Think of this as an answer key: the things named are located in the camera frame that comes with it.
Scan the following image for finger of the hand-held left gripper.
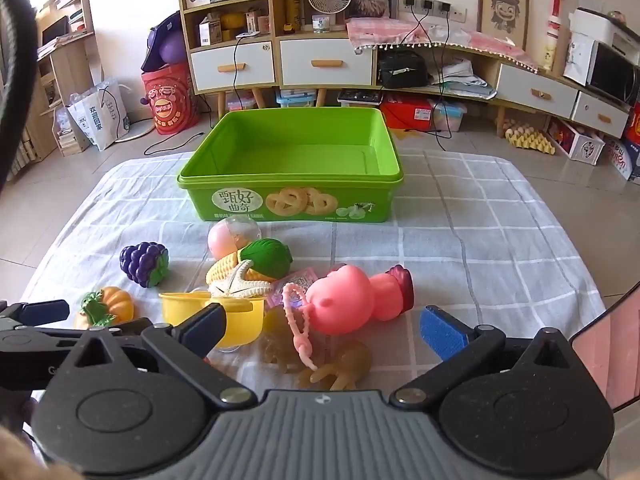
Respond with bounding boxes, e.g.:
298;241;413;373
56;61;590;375
0;300;70;331
0;319;151;361

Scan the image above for white cabinet drawer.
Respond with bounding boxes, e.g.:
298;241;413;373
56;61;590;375
279;37;375;88
190;45;276;92

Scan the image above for green plastic bin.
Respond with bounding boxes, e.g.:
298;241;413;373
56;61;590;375
176;107;405;223

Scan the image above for white paper bag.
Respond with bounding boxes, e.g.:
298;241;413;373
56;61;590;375
67;80;131;151

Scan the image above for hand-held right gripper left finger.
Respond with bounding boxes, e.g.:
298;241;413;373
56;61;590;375
47;304;258;408

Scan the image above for white box red pattern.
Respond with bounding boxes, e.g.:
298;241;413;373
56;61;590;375
547;117;606;166

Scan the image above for black microwave oven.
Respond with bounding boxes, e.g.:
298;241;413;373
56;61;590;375
564;40;640;107

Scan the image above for purple toy grapes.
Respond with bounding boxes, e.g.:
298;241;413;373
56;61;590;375
119;241;170;288

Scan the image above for pink card packet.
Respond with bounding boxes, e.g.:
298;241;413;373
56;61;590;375
265;268;318;311

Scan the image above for red cardboard box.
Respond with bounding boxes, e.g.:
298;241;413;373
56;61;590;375
380;96;434;135

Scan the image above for orange toy pumpkin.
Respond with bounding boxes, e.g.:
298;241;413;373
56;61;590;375
74;286;135;330

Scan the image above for pink clear capsule ball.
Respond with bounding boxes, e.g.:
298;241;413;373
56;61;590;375
208;220;263;259

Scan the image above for blue lidded storage box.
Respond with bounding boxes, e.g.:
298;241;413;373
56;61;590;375
276;89;319;110

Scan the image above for white appliance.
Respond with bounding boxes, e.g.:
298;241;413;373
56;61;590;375
570;8;640;52

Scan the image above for low wooden sideboard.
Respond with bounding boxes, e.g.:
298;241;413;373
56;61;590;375
375;40;632;142

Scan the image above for thin black power cable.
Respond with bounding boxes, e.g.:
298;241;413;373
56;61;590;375
145;34;247;157

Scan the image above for red printed bucket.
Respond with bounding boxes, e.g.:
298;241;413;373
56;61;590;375
141;62;199;135

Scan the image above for pink panel with dark edge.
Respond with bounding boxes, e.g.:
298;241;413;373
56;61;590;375
571;294;640;412

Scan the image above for wooden shelf cabinet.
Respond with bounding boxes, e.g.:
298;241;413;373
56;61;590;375
176;0;378;97

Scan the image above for framed cartoon picture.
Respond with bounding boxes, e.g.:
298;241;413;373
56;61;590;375
477;0;530;51

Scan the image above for tan fuzzy cloth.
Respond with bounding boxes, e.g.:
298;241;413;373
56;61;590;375
0;425;68;480

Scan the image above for white toy starfish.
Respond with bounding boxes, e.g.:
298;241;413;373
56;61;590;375
209;259;273;301

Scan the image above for yellow toy bowl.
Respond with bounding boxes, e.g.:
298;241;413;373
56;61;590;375
159;291;266;348

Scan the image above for yellow egg tray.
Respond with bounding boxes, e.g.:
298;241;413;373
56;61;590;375
505;120;556;155

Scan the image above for wooden desk shelf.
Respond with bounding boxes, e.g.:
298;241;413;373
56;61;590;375
35;0;104;157

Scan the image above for clear plastic storage box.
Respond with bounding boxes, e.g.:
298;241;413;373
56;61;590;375
430;100;469;134

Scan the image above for toy corn with green husk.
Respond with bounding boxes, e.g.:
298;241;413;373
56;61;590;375
206;238;293;286

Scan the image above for white sideboard drawer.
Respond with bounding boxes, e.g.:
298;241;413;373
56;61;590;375
495;64;581;116
572;91;630;139

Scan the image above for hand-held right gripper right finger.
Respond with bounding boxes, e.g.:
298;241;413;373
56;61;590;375
390;306;598;407

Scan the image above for purple ball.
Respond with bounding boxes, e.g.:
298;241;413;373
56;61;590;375
141;12;185;72

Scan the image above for wall power sockets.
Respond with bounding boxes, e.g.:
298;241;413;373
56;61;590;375
404;0;467;22

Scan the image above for pink beaded string toy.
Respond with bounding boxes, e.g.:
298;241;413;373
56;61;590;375
282;282;319;372

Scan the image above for grey checked blanket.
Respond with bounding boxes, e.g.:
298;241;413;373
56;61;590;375
20;149;608;396

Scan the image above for pink pig toy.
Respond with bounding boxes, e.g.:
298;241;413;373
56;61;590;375
304;265;415;333

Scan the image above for black bag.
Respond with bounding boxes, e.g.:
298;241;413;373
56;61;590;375
377;51;430;89

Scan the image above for pink tasselled cloth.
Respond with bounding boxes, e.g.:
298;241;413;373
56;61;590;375
346;17;539;74

